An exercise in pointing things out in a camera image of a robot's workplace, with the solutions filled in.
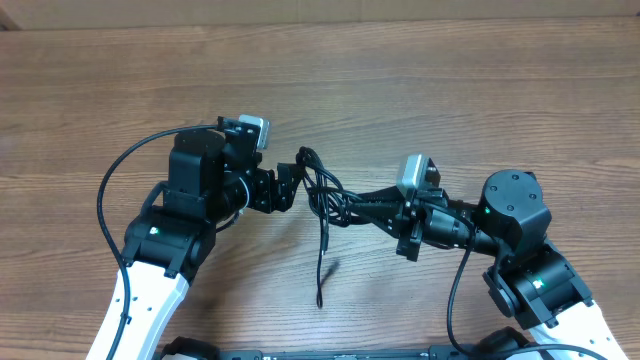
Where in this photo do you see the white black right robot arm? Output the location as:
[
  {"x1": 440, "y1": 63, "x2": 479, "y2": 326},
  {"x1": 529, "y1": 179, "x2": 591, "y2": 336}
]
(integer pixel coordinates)
[{"x1": 347, "y1": 165, "x2": 626, "y2": 359}]

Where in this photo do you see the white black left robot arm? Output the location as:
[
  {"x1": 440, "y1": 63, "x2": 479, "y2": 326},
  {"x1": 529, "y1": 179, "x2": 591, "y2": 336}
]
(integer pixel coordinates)
[{"x1": 88, "y1": 125, "x2": 304, "y2": 359}]

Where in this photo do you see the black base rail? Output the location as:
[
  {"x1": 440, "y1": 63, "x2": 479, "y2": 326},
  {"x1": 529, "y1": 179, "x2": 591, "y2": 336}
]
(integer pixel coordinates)
[{"x1": 151, "y1": 327, "x2": 552, "y2": 360}]

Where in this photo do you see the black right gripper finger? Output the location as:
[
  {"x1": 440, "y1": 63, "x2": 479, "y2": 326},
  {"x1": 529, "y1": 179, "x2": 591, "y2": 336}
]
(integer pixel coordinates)
[
  {"x1": 347, "y1": 204, "x2": 400, "y2": 235},
  {"x1": 345, "y1": 187, "x2": 405, "y2": 203}
]

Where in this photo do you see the black USB cable blue plug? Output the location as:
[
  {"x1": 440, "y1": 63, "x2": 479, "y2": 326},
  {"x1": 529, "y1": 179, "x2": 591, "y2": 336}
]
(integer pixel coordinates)
[{"x1": 297, "y1": 146, "x2": 366, "y2": 310}]

